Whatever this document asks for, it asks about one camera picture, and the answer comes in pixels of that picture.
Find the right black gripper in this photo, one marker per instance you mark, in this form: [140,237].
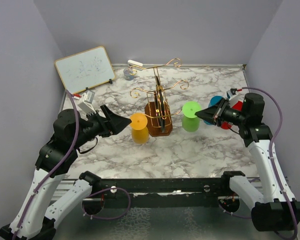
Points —
[214,114]

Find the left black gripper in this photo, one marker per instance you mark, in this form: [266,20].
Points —
[112,124]

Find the blue wine glass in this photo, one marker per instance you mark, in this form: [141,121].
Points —
[211,110]

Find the green wine glass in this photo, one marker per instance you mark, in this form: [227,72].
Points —
[190,122]

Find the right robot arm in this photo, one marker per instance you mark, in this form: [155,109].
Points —
[275,208]

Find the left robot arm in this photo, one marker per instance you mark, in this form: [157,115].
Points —
[38,218]

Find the yellow wine glass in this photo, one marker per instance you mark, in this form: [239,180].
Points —
[139,130]

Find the white eraser block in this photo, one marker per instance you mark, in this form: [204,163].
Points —
[134,63]

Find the small whiteboard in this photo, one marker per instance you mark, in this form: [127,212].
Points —
[85,70]

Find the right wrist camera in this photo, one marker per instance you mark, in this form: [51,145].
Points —
[232,97]

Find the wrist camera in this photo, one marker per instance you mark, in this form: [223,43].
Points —
[232,97]
[85,101]

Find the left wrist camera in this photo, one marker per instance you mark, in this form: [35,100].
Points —
[85,101]

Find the gold wire wine glass rack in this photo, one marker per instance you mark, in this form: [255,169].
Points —
[157,109]

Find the black front mounting rail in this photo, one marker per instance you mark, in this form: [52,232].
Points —
[158,192]

